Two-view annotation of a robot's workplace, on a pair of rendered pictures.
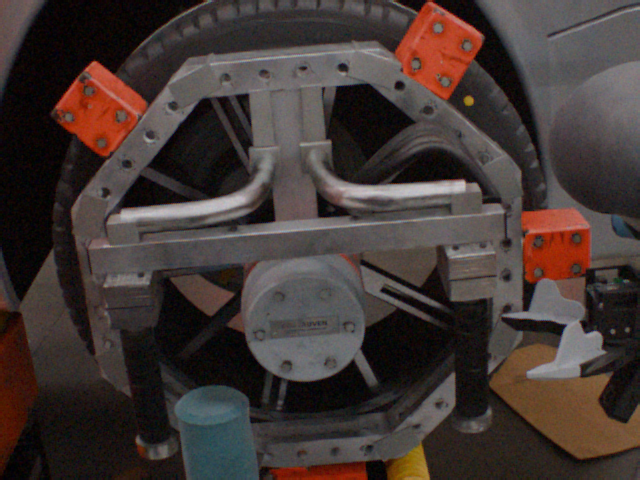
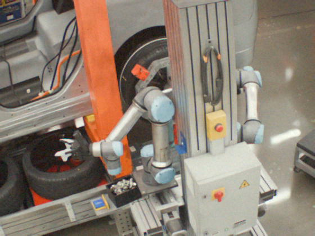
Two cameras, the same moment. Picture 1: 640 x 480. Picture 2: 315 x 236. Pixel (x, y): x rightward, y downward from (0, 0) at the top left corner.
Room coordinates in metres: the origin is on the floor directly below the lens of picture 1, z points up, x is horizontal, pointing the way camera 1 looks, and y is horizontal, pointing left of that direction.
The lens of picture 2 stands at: (-1.80, 1.15, 2.86)
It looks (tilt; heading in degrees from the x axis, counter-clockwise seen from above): 35 degrees down; 341
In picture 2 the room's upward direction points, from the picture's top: 7 degrees counter-clockwise
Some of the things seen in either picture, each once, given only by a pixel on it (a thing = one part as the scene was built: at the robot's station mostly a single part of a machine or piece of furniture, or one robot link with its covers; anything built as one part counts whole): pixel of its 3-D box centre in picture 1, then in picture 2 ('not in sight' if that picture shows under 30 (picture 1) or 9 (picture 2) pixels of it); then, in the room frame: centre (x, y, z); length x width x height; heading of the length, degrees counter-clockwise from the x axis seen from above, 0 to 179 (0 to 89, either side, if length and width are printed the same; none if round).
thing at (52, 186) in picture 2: not in sight; (62, 163); (1.35, 0.94, 0.39); 0.66 x 0.66 x 0.24
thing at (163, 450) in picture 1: (146, 386); not in sight; (0.93, 0.20, 0.83); 0.04 x 0.04 x 0.16
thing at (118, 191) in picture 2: not in sight; (123, 190); (0.69, 0.63, 0.51); 0.20 x 0.14 x 0.13; 97
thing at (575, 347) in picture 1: (568, 348); not in sight; (0.88, -0.23, 0.85); 0.09 x 0.03 x 0.06; 122
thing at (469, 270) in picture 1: (465, 260); not in sight; (0.96, -0.14, 0.93); 0.09 x 0.05 x 0.05; 0
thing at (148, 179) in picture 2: not in sight; (153, 171); (0.39, 0.49, 0.87); 0.15 x 0.15 x 0.10
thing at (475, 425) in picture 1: (471, 359); not in sight; (0.93, -0.14, 0.83); 0.04 x 0.04 x 0.16
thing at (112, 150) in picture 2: not in sight; (111, 149); (0.25, 0.74, 1.24); 0.11 x 0.08 x 0.09; 67
